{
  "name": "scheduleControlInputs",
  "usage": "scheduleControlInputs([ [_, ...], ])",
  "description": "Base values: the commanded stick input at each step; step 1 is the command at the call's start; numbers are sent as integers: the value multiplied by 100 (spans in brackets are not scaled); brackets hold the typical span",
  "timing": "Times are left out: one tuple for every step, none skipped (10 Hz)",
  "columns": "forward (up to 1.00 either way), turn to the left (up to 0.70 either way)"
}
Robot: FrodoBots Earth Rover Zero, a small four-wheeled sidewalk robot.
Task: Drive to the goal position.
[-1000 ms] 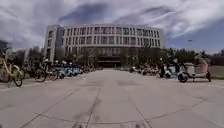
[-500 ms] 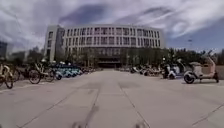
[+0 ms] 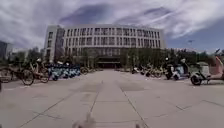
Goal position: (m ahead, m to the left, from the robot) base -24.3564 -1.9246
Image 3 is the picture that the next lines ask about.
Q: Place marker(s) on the large pale office building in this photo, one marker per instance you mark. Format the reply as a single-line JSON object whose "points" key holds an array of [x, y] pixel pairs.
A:
{"points": [[103, 40]]}

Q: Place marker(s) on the row of trees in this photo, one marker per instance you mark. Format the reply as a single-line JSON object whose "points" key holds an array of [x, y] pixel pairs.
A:
{"points": [[160, 57]]}

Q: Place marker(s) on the row of blue shared bicycles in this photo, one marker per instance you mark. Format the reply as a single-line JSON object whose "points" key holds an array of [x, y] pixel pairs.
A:
{"points": [[63, 71]]}

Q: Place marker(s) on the row of parked scooters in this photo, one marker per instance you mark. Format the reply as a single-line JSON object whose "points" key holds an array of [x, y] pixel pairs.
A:
{"points": [[163, 70]]}

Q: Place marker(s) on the street lamp pole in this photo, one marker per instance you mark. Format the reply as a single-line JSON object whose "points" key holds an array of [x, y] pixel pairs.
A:
{"points": [[190, 45]]}

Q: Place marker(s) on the group of trees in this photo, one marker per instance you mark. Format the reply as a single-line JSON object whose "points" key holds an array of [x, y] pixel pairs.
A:
{"points": [[25, 56]]}

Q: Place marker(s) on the pale red scooter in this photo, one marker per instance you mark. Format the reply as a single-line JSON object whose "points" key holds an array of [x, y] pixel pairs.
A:
{"points": [[210, 73]]}

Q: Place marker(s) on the dark bicycle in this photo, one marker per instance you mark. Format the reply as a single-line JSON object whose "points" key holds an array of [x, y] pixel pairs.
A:
{"points": [[8, 74]]}

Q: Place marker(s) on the dark building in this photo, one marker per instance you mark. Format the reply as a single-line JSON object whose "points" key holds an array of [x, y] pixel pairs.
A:
{"points": [[3, 50]]}

